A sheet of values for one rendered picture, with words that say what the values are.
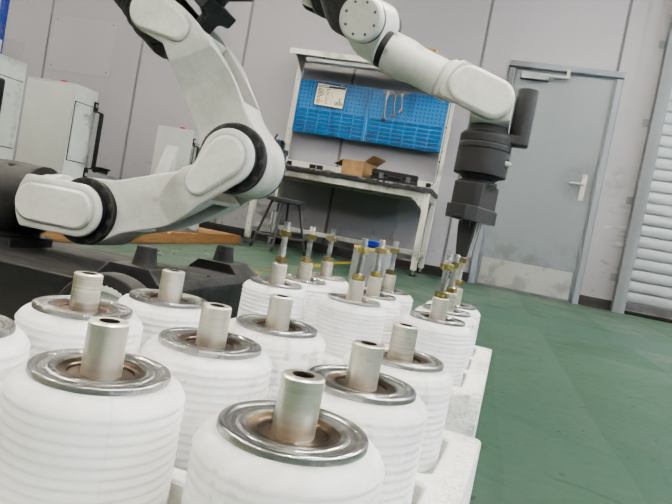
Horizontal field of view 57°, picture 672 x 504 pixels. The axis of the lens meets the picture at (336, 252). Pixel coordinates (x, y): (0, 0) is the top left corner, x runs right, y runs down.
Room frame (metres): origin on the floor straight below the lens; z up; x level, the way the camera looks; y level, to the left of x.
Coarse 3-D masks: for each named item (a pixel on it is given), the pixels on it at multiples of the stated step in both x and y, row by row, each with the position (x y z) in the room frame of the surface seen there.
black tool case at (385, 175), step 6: (372, 174) 5.46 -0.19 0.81; (378, 174) 5.46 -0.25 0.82; (384, 174) 5.45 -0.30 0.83; (390, 174) 5.44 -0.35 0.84; (396, 174) 5.44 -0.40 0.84; (402, 174) 5.43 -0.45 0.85; (408, 174) 5.44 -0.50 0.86; (384, 180) 5.44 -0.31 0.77; (390, 180) 5.44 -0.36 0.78; (396, 180) 5.43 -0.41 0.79; (402, 180) 5.43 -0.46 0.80; (408, 180) 5.42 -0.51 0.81; (414, 180) 5.42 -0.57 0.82
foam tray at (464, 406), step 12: (480, 348) 1.08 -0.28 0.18; (324, 360) 0.78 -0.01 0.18; (336, 360) 0.78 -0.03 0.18; (480, 360) 0.97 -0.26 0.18; (468, 372) 0.86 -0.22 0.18; (480, 372) 0.87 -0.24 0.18; (468, 384) 0.79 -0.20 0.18; (480, 384) 0.80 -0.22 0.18; (456, 396) 0.73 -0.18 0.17; (468, 396) 0.73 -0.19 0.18; (480, 396) 0.74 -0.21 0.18; (456, 408) 0.73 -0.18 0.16; (468, 408) 0.73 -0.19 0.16; (456, 420) 0.73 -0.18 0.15; (468, 420) 0.73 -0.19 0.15; (456, 432) 0.73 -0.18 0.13; (468, 432) 0.73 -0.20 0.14
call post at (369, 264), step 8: (352, 256) 1.24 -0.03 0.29; (368, 256) 1.23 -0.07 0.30; (376, 256) 1.23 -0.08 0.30; (384, 256) 1.22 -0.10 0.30; (352, 264) 1.24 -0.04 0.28; (368, 264) 1.23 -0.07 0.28; (384, 264) 1.22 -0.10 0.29; (352, 272) 1.24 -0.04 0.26; (368, 272) 1.23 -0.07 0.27; (384, 272) 1.23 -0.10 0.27
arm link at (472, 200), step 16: (464, 160) 1.02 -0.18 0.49; (480, 160) 1.01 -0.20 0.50; (496, 160) 1.01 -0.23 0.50; (464, 176) 1.04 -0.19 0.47; (480, 176) 1.02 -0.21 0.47; (496, 176) 1.01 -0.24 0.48; (464, 192) 1.01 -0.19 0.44; (480, 192) 1.00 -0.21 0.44; (496, 192) 1.06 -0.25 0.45; (448, 208) 1.02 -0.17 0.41; (464, 208) 0.99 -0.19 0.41; (480, 208) 1.00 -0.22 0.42
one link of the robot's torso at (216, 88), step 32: (160, 0) 1.24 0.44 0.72; (160, 32) 1.24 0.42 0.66; (192, 32) 1.23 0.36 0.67; (192, 64) 1.24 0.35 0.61; (224, 64) 1.24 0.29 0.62; (192, 96) 1.26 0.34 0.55; (224, 96) 1.24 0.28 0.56; (256, 128) 1.23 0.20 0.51; (256, 160) 1.20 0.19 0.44; (224, 192) 1.21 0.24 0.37; (256, 192) 1.26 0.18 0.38
